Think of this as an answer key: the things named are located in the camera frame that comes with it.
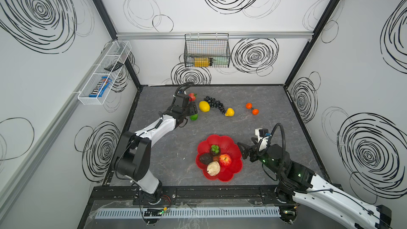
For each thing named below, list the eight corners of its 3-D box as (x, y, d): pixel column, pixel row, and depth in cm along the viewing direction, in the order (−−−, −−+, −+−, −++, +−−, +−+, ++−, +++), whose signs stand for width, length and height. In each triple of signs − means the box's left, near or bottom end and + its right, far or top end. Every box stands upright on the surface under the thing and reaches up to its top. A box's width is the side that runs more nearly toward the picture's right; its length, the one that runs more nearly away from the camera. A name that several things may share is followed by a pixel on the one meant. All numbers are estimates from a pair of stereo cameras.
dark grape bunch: (203, 103, 111) (203, 99, 107) (207, 99, 114) (207, 94, 110) (224, 114, 105) (224, 109, 102) (227, 109, 108) (228, 105, 104)
